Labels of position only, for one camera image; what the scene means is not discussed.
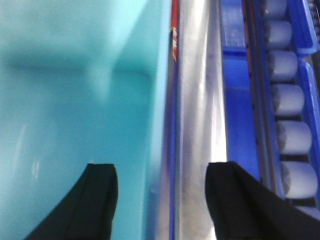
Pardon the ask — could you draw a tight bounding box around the stainless steel shelf rail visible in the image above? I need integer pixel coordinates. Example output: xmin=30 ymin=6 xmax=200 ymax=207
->
xmin=174 ymin=0 xmax=227 ymax=240

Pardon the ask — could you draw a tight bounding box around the red snack package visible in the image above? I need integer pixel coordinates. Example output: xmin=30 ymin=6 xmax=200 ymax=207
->
xmin=170 ymin=0 xmax=180 ymax=63

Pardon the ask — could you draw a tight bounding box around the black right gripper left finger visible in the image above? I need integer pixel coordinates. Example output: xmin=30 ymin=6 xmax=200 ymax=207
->
xmin=26 ymin=163 xmax=118 ymax=240

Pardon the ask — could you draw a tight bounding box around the grey roller track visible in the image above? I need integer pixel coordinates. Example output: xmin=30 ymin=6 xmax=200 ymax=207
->
xmin=260 ymin=0 xmax=320 ymax=210

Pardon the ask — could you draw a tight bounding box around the light blue plastic bin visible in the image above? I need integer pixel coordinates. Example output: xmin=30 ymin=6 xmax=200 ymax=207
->
xmin=0 ymin=0 xmax=171 ymax=240

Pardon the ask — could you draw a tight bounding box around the dark blue bin lower right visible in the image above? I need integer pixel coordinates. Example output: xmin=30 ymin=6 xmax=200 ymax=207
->
xmin=221 ymin=0 xmax=260 ymax=180

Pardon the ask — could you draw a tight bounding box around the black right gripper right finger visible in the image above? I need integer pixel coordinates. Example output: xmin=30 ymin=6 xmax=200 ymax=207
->
xmin=205 ymin=161 xmax=320 ymax=240

